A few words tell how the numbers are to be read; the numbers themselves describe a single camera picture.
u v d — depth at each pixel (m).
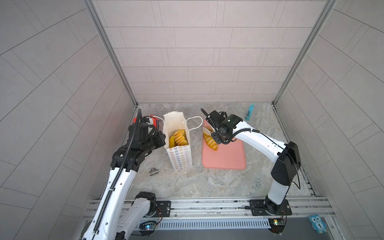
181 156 0.71
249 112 1.00
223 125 0.57
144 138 0.44
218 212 0.71
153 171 0.81
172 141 0.83
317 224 0.66
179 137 0.80
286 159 0.43
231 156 0.89
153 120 0.62
